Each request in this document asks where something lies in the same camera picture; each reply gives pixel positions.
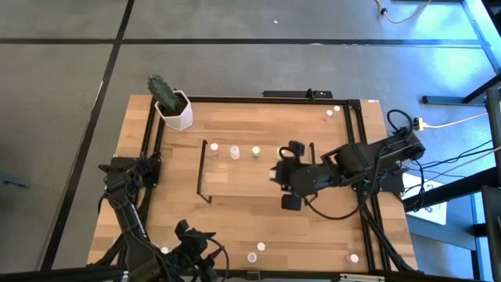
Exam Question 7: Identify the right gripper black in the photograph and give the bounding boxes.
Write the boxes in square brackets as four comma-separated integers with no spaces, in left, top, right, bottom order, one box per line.
[279,140,316,212]

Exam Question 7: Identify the wooden shelf black metal legs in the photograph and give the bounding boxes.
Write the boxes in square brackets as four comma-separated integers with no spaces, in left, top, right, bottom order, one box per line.
[195,139,319,204]

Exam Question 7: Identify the black rectangular bar box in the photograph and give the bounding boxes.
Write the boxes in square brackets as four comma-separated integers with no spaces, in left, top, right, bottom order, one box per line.
[261,89,334,100]

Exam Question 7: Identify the white faceted plant pot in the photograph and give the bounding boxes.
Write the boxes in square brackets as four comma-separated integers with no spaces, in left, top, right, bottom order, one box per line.
[153,89,194,132]

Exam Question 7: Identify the yellow power plug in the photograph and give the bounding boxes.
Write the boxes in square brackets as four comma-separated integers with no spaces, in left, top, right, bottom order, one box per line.
[413,116,431,132]

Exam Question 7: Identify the white box blue print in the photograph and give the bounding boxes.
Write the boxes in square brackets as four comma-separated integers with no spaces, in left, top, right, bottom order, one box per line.
[402,172,449,226]

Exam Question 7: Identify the black horizontal beam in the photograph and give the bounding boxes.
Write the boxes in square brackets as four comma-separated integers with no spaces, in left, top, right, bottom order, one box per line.
[0,265,118,277]

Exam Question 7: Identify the black metal beam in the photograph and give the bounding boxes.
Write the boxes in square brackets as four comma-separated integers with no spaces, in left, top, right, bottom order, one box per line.
[402,168,501,212]

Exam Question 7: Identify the green cactus plant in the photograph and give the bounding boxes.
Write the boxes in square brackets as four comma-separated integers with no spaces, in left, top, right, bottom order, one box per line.
[146,74,182,113]

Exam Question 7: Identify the black floor stand foot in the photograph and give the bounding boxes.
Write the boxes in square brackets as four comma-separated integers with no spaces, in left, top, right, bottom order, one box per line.
[421,72,501,107]

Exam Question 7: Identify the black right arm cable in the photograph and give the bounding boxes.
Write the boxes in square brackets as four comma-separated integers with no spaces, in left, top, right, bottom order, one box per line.
[304,191,369,221]

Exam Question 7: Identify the silver aluminium bracket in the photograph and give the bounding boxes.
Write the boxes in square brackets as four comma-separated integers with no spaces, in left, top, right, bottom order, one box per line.
[339,273,387,282]

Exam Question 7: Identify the beige power cable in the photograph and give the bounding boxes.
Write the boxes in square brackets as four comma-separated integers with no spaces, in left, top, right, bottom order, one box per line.
[427,111,489,130]

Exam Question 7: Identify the beige floor cable black plug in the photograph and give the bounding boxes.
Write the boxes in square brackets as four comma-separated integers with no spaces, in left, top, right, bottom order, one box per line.
[373,0,434,25]

